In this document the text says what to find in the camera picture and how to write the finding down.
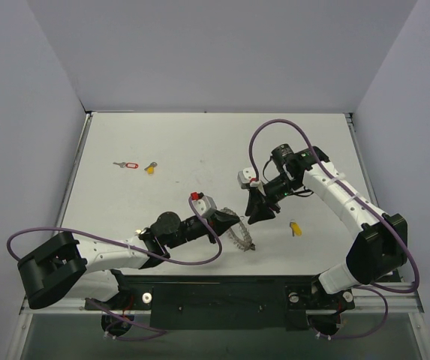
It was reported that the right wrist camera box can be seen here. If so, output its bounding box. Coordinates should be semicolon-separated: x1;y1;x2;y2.
237;167;263;190

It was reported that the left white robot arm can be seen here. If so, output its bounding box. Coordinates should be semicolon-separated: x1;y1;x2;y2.
18;210;240;310

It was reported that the purple cable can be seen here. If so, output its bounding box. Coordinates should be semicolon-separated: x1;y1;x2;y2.
248;118;421;341
6;196;224;342

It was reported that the yellow tag key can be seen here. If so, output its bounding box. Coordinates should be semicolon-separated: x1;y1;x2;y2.
290;221;302;236

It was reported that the aluminium frame rail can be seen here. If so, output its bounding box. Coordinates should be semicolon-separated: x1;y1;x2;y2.
20;286;424;315

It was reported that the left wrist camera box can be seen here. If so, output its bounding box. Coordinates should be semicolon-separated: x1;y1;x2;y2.
189;192;218;219

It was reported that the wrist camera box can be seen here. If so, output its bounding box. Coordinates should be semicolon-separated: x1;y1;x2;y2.
189;192;218;219
237;167;263;190

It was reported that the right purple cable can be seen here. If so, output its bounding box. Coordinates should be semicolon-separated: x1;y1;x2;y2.
248;118;421;341

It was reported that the silver spiked keyring disc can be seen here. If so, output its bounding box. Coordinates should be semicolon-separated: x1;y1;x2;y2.
221;207;256;252

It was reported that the yellow capped key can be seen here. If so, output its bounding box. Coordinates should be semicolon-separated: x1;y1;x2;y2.
144;161;158;175

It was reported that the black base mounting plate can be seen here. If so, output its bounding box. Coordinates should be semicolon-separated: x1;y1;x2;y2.
103;275;341;331

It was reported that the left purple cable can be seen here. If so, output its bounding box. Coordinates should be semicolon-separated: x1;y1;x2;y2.
6;196;224;342

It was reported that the red tag key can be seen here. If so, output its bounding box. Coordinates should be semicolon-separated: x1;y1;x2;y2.
113;162;139;170

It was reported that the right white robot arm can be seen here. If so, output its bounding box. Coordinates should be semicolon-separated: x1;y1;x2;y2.
238;144;407;307

